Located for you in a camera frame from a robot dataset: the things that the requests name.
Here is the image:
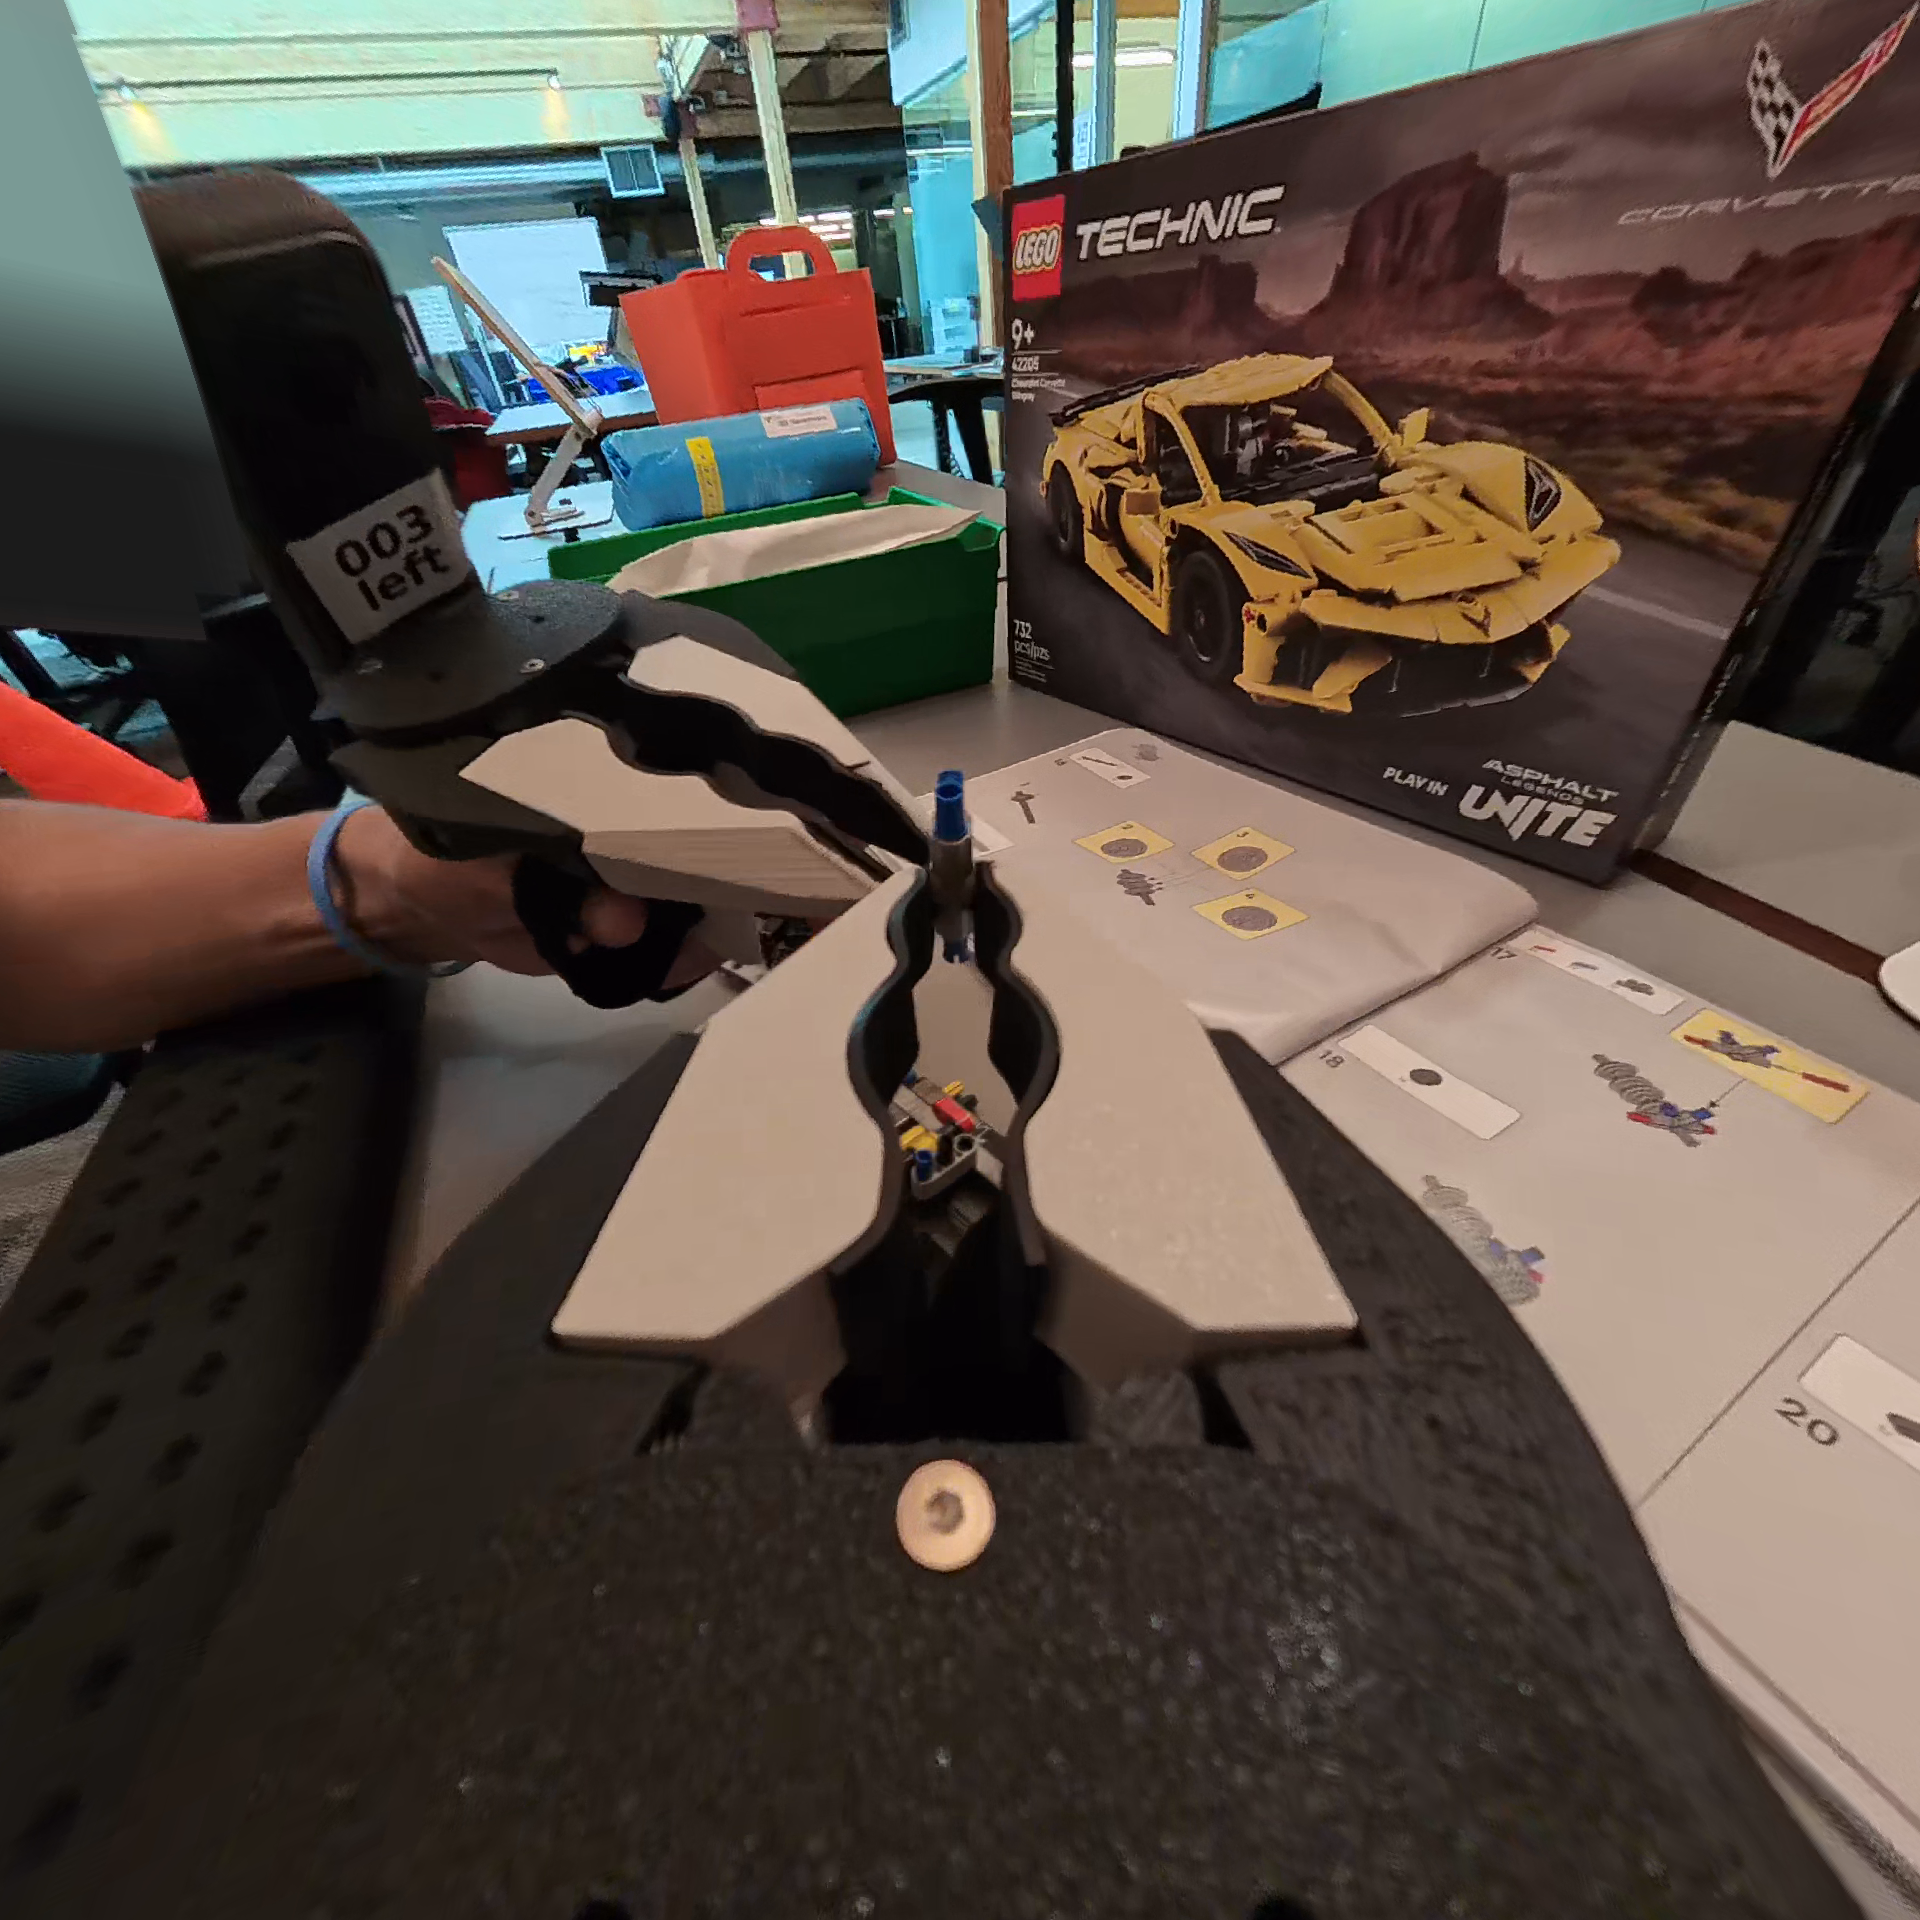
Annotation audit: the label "person's left forearm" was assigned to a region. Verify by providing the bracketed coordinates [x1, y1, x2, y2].
[0, 794, 354, 1050]

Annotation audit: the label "wooden tilted board stand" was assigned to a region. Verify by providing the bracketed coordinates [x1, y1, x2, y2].
[433, 256, 620, 541]

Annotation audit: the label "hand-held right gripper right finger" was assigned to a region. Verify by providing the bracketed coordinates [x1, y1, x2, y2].
[977, 865, 1362, 1421]

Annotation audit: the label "lego chassis assembly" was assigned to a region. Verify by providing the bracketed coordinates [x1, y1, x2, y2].
[887, 1066, 1003, 1248]

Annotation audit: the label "orange carry bag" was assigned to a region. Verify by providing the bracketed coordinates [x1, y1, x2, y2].
[618, 228, 898, 465]

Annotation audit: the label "blue wristband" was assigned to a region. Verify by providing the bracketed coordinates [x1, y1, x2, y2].
[304, 794, 467, 980]

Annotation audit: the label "green plastic bin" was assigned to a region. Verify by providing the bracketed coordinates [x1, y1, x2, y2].
[546, 487, 1003, 719]

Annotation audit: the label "white paper bag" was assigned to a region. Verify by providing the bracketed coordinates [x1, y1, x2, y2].
[608, 503, 985, 601]

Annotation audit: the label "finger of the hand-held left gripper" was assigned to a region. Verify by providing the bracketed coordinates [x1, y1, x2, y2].
[618, 633, 940, 873]
[456, 717, 903, 920]

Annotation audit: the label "blue plastic roll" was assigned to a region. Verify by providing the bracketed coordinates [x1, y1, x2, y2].
[600, 398, 886, 534]

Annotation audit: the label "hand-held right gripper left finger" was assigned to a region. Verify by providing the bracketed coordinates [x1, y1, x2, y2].
[546, 865, 927, 1437]

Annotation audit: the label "lego instruction booklet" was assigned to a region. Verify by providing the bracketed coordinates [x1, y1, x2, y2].
[902, 727, 1920, 1920]

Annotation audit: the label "person's left hand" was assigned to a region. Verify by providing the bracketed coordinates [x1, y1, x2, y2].
[336, 807, 722, 991]

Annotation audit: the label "orange grey striped pole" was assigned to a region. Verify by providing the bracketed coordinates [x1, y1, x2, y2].
[0, 680, 209, 825]

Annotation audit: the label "lego set box yellow car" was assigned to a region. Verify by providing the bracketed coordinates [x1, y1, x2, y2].
[996, 0, 1920, 886]

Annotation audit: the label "grey lego connector blue pins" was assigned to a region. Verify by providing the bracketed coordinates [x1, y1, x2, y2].
[929, 767, 980, 961]

